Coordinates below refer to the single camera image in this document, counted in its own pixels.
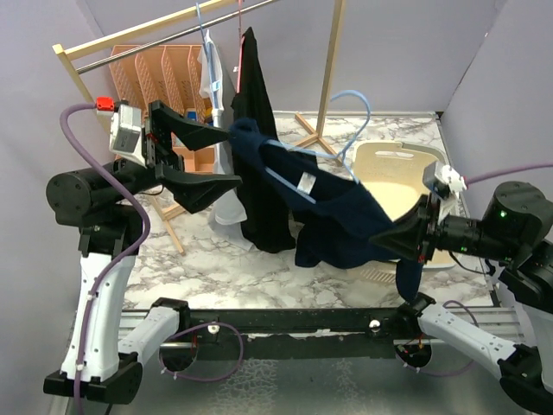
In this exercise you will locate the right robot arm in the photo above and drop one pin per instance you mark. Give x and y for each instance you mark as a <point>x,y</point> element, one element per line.
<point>512,233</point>

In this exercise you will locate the cream laundry basket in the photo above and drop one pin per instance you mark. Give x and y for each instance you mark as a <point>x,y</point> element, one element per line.
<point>393,172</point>

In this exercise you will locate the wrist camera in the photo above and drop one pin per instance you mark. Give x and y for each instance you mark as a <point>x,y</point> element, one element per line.
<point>126,134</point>
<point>443,181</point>

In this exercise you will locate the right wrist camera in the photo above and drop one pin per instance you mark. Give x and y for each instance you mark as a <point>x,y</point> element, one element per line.
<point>443,181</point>

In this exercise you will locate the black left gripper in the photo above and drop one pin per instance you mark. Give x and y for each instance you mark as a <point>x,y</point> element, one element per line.
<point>193,189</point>

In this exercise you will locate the black t shirt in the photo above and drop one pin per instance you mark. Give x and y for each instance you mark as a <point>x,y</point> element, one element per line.
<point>267,223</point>

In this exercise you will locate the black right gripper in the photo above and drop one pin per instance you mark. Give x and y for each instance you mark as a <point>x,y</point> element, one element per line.
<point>409,233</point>

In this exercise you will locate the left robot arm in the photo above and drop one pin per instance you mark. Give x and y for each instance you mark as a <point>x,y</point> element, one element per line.
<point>101,202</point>

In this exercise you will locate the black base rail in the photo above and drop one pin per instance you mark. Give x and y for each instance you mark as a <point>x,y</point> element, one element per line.
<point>293,334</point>

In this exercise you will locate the wooden clothes rack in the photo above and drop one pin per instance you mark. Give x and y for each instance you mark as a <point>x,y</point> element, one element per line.
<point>67,56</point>

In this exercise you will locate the pink plastic organizer basket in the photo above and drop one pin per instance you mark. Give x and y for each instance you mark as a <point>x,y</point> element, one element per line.
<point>168,73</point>

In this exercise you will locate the white t shirt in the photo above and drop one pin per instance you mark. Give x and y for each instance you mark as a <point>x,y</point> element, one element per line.
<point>228,212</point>

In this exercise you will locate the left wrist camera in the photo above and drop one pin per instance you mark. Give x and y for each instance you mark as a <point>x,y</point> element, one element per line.
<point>126,134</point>

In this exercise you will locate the pink clothes hanger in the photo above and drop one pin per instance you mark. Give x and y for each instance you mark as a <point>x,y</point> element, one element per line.
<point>239,52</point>

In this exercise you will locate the navy blue t shirt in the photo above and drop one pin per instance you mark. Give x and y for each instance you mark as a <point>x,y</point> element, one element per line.
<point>339,216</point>

